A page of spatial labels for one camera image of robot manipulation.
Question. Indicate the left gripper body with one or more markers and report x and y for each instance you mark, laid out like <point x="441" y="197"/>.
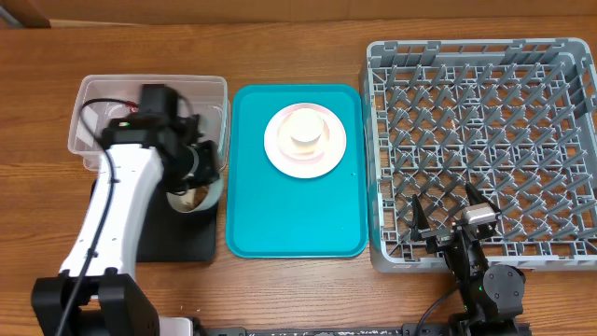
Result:
<point x="190" y="165"/>

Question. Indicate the teal serving tray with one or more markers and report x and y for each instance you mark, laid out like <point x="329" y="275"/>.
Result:
<point x="274" y="215"/>

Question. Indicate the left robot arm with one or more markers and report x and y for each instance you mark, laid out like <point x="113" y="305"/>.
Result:
<point x="151" y="151"/>

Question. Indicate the cardboard backdrop wall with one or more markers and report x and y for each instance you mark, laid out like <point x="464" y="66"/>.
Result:
<point x="41" y="13"/>

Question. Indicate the grey bowl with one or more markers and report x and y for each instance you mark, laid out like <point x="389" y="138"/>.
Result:
<point x="212" y="198"/>

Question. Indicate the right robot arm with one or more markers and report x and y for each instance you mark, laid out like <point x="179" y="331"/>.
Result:
<point x="492" y="295"/>

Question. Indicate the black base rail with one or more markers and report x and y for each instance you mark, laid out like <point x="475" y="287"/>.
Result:
<point x="409" y="329"/>

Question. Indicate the white cup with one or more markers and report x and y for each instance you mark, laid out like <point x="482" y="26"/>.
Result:
<point x="305" y="125"/>

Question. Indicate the clear plastic storage bin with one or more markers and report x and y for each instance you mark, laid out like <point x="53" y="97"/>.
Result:
<point x="208" y="96"/>

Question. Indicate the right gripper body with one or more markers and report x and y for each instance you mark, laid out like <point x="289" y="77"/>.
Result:
<point x="470" y="254"/>

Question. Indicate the black plastic tray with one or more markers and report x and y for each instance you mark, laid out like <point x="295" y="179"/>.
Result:
<point x="182" y="238"/>

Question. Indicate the white pink plate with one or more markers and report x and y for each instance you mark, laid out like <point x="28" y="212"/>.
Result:
<point x="305" y="160"/>

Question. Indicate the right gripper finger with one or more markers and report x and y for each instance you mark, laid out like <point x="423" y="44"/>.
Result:
<point x="419" y="220"/>
<point x="475" y="197"/>

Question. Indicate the red snack wrapper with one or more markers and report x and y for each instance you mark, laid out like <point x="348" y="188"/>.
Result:
<point x="132" y="106"/>

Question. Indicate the grey dishwasher rack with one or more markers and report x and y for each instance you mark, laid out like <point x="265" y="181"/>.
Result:
<point x="516" y="118"/>

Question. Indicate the brown food scrap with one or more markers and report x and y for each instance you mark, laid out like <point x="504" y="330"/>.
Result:
<point x="194" y="197"/>

